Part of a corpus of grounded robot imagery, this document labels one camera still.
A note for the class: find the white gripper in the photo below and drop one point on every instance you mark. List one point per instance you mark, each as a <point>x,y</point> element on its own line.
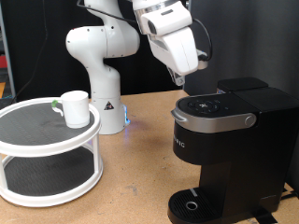
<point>174,46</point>

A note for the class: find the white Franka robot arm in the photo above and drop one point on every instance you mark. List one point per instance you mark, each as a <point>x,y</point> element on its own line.
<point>102,87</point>

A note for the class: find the black Keurig coffee machine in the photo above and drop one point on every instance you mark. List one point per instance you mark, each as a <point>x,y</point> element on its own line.
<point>249,161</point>

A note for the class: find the black backdrop curtain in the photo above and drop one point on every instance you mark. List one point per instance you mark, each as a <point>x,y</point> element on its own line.
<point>146,77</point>

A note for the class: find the white two-tier turntable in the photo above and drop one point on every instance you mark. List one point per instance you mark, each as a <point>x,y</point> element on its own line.
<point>46,149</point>

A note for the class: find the red background object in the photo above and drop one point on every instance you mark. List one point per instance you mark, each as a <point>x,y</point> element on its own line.
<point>2,61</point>

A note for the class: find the grey metal shelf post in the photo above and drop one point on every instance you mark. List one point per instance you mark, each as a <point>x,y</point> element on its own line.
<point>11,87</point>

